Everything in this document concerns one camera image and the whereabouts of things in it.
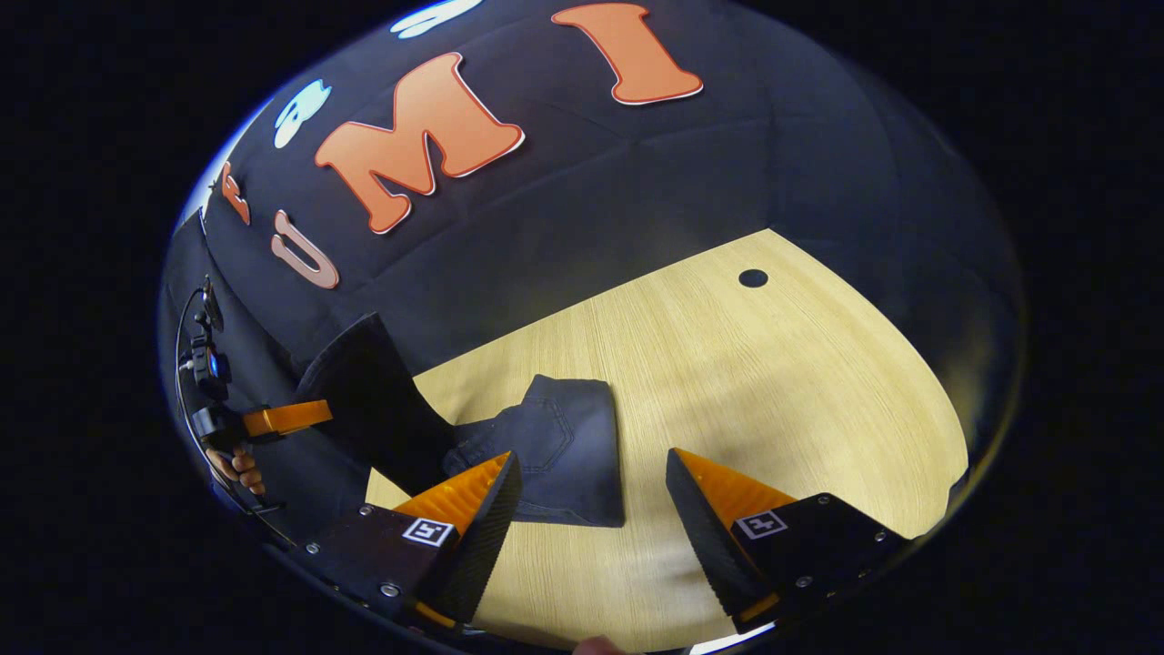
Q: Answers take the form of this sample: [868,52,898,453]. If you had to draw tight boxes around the dark blue jeans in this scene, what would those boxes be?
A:
[298,311,627,529]

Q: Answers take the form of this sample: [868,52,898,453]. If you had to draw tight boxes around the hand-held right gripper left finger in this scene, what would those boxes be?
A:
[303,449,526,629]

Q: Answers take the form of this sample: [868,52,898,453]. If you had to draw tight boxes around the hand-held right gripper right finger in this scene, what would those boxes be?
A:
[665,447,912,636]

